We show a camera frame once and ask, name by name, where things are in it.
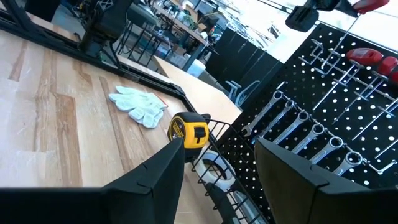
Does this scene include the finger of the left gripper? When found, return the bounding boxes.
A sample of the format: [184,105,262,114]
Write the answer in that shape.
[334,0,361,19]

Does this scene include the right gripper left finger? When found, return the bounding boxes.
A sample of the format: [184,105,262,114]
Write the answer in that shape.
[0,138,186,224]

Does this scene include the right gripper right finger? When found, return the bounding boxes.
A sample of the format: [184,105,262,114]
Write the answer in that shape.
[254,138,398,224]

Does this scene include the silver combination wrench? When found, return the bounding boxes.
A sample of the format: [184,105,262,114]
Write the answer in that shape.
[310,136,345,165]
[241,90,284,138]
[272,110,310,146]
[331,151,364,177]
[291,123,326,155]
[251,98,295,146]

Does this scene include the black handled tool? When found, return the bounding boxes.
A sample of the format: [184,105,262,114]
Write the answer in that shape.
[205,182,242,224]

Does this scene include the cream masking tape roll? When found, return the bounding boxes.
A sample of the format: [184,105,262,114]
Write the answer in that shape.
[193,149,238,193]

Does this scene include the yellow black tape measure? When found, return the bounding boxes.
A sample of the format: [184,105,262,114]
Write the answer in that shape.
[167,111,212,163]

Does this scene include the black metal pegboard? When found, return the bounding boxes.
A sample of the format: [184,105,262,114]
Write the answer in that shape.
[216,22,398,224]

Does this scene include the black partition panels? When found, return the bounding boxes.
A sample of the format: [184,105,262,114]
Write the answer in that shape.
[205,27,284,110]

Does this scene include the white knit work glove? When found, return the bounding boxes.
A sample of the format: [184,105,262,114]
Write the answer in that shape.
[108,85,169,130]

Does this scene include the grey office chair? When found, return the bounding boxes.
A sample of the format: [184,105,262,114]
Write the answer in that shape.
[224,80,261,107]

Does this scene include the white cylinder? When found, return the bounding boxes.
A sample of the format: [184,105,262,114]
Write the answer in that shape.
[186,58,207,78]

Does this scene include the cluttered background desk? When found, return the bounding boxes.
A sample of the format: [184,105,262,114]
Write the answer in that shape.
[123,0,220,73]

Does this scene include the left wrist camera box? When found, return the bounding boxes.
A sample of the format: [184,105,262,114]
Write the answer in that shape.
[285,5,320,33]

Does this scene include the black wire basket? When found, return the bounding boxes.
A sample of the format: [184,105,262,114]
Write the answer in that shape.
[188,119,272,224]

